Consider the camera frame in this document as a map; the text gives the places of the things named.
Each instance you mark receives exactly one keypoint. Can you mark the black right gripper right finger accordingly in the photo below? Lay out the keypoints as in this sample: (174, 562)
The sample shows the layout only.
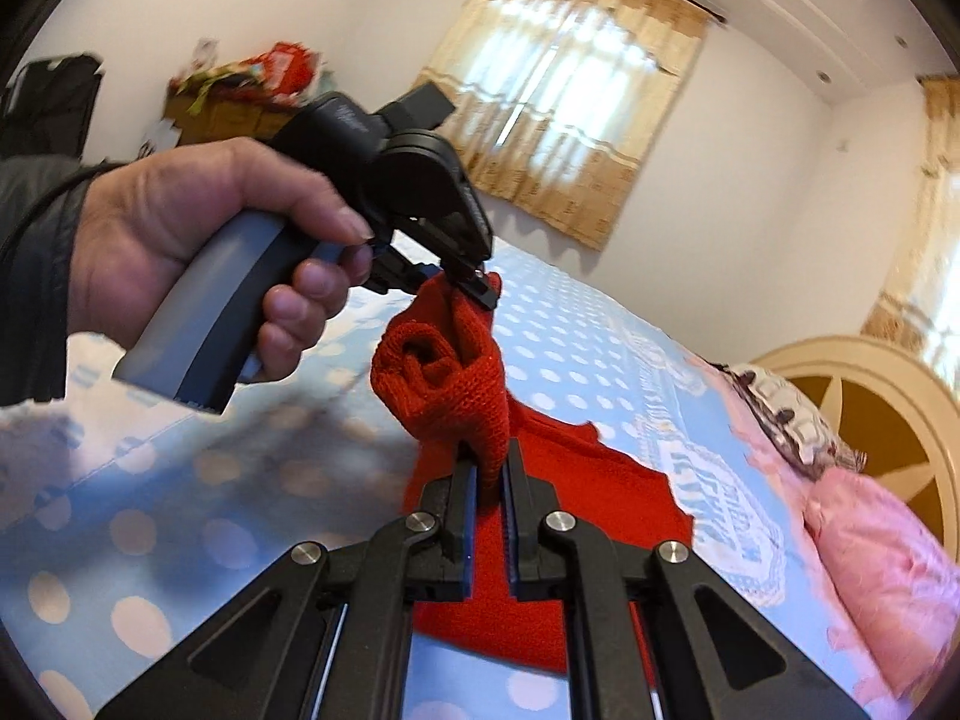
(653, 633)

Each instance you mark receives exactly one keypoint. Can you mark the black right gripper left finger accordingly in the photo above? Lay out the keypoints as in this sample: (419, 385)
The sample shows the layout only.
(321, 633)

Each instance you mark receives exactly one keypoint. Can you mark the red knitted sweater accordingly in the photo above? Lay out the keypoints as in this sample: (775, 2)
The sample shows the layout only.
(439, 371)

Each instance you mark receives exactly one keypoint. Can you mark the black jacket sleeve forearm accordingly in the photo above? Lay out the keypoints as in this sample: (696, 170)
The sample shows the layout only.
(42, 198)

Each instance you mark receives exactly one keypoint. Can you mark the person's left hand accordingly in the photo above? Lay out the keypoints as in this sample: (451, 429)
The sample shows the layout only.
(143, 223)

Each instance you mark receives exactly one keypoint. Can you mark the red gift bag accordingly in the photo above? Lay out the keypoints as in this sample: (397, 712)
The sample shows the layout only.
(286, 69)

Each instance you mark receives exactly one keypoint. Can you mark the beige patterned window curtain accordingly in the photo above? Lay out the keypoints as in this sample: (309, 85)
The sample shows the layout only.
(558, 102)

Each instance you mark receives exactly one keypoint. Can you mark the dark brown wooden desk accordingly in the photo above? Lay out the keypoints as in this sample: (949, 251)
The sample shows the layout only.
(223, 118)

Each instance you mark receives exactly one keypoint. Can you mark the pink pillow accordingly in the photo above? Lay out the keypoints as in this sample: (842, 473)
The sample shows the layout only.
(895, 580)

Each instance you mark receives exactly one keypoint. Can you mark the blue pink polka-dot bedspread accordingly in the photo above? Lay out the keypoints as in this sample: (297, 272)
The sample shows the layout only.
(127, 520)

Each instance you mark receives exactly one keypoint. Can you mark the patterned white black pillow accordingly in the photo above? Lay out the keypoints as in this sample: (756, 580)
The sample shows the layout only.
(803, 437)

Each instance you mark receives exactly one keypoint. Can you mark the cream wooden headboard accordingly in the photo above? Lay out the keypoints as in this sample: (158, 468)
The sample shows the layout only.
(887, 404)

